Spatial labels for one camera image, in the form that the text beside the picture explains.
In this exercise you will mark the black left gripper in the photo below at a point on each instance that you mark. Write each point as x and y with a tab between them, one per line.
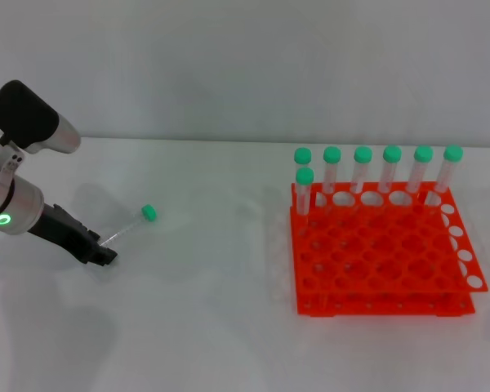
59	228

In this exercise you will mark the green capped clear test tube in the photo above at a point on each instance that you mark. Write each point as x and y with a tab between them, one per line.
392	154
362	154
305	176
148	212
303	155
453	152
423	154
332	154

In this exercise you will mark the orange plastic test tube rack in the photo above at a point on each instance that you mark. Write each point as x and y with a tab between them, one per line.
384	253

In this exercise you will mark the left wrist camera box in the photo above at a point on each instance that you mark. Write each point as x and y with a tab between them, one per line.
28	118

